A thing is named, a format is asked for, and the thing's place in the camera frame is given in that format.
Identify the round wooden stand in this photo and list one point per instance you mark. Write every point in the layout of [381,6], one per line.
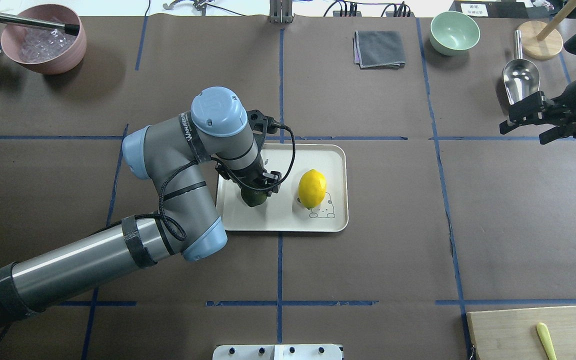
[541,40]

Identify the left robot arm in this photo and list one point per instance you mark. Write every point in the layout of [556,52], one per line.
[216,128]

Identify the grey camera post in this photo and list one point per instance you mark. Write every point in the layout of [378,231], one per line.
[281,11]

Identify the cream rabbit print tray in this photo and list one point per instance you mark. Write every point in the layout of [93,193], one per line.
[283,211]

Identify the mint green bowl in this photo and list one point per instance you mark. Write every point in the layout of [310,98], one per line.
[453,33]

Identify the black and silver tongs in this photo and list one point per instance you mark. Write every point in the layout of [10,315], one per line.
[72,29]

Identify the clear bubble wrap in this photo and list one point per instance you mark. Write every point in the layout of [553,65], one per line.
[41,45]

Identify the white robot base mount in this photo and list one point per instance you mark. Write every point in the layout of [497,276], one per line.
[308,351]

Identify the steel scoop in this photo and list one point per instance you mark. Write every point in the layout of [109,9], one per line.
[520,76]

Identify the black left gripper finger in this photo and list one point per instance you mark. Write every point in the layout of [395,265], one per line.
[271,182]
[223,170]

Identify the pink bowl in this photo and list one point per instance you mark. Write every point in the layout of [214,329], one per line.
[13,36]

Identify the green lime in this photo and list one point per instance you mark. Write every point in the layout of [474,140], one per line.
[253,198]

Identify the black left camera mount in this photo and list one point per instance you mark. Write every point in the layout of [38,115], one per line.
[261,124]

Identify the grey folded cloth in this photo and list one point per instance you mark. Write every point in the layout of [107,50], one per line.
[378,49]

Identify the yellow lemon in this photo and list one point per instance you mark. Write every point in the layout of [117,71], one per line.
[312,188]

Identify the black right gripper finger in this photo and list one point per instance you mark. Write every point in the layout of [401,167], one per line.
[558,132]
[529,111]

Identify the bamboo cutting board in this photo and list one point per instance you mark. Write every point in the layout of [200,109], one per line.
[511,334]

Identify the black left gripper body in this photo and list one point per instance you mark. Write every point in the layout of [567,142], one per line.
[249,178]

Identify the yellow plastic knife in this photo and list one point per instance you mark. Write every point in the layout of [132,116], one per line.
[545,338]

